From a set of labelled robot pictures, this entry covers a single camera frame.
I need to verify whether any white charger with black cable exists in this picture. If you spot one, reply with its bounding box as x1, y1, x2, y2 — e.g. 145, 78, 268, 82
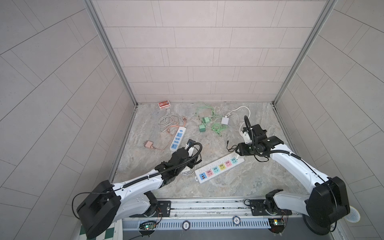
226, 128, 252, 153

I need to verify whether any colourful white power strip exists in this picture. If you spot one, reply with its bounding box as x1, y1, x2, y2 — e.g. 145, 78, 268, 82
195, 153, 245, 184

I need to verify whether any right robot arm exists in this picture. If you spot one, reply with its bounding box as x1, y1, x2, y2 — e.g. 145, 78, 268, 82
235, 117, 351, 236

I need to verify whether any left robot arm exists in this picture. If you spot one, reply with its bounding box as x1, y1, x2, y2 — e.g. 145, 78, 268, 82
73, 142, 203, 239

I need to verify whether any blue white power strip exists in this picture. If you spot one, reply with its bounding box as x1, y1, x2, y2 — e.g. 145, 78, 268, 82
170, 127, 186, 152

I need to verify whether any green charger front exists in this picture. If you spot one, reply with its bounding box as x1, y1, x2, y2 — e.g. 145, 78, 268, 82
199, 124, 206, 133

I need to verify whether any green charger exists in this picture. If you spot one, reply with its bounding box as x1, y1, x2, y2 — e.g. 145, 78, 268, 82
199, 124, 206, 133
202, 117, 211, 124

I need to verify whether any pink charger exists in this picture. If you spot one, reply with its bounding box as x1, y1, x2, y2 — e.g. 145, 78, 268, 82
144, 141, 154, 149

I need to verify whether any white square charger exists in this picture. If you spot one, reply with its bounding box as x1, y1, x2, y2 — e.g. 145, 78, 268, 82
221, 117, 230, 126

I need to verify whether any green charger rear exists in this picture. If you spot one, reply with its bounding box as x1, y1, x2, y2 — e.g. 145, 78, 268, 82
202, 117, 211, 124

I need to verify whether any red small box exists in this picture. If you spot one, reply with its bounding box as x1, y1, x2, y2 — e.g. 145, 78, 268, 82
158, 100, 171, 109

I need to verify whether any green white checkerboard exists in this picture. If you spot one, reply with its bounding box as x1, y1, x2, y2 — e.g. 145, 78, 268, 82
76, 223, 123, 240

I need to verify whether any white charger with coiled cable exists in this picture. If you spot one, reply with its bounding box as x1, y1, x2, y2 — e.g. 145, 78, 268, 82
181, 166, 196, 176

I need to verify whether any pink cable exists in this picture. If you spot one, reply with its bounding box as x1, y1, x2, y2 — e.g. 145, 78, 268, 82
149, 116, 188, 151

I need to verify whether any white power strip cord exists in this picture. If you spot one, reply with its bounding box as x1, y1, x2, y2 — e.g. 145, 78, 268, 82
226, 105, 252, 133

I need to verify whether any green cable bundle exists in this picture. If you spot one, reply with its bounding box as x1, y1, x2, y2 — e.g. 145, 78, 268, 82
195, 103, 229, 137

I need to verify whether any aluminium rail base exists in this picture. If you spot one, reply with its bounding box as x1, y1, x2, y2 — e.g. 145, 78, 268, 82
119, 196, 337, 232

